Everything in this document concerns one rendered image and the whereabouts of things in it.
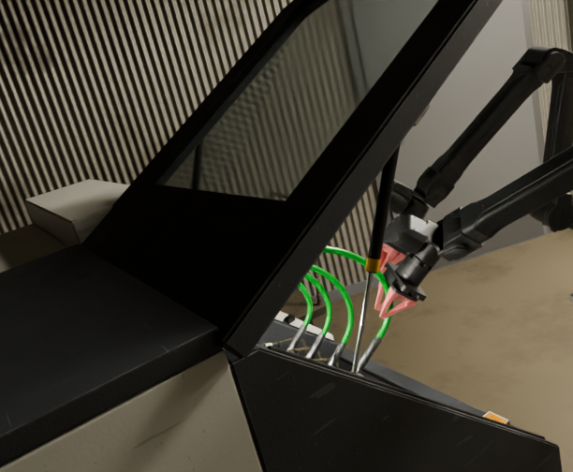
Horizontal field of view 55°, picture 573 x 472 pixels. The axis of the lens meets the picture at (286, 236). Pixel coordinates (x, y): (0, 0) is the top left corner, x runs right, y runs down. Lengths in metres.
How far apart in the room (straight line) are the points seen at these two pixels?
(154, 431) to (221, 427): 0.08
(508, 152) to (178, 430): 3.99
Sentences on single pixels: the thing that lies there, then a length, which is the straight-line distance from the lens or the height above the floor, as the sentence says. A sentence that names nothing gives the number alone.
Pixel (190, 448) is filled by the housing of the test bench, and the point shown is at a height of 1.38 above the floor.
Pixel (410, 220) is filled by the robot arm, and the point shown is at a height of 1.41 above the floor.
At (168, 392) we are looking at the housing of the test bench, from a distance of 0.64.
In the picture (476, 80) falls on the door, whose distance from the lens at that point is 4.28.
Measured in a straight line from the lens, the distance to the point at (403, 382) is 1.45.
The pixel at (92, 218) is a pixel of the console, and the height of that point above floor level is 1.54.
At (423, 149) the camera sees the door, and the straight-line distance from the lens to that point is 4.13.
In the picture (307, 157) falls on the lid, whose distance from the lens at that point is 0.82.
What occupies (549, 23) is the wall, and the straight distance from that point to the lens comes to 4.64.
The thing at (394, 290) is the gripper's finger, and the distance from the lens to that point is 1.16.
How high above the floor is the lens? 1.76
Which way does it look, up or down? 17 degrees down
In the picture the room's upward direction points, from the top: 15 degrees counter-clockwise
